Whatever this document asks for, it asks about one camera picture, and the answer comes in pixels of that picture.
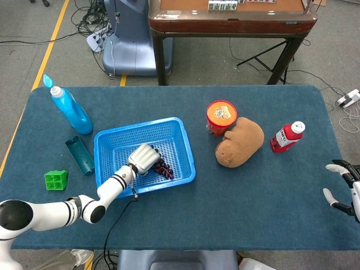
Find blue detergent bottle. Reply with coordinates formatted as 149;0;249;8
43;74;94;136

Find grey sneaker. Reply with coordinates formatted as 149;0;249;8
71;249;95;267

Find purple grape bunch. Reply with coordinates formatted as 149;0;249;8
151;157;174;180

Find mahjong tile row black marks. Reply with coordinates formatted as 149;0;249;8
208;0;239;11

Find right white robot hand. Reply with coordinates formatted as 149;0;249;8
322;159;360;223

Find dark green plastic holder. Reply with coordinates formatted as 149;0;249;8
65;136;96;177

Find blue-grey robot torso base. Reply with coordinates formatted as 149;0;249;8
116;249;239;270

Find brown plush capybara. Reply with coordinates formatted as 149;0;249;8
215;116;265;169

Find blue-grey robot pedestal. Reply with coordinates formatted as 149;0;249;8
102;0;174;77

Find red juice bottle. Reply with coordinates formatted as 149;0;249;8
269;121;306;153

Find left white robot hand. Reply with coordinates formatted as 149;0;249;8
127;143;163;177

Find white power strip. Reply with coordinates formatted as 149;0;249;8
86;28;109;53
336;88;360;109

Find red instant noodle cup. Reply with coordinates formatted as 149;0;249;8
206;100;238;137

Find blue plastic mesh basket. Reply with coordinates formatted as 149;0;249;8
93;116;197;200

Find teal table cloth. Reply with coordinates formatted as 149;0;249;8
0;85;360;251

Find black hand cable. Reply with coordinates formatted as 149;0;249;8
103;179;141;264

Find green toy building block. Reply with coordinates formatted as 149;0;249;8
44;169;69;191

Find brown mahjong table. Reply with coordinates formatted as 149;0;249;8
148;0;318;86

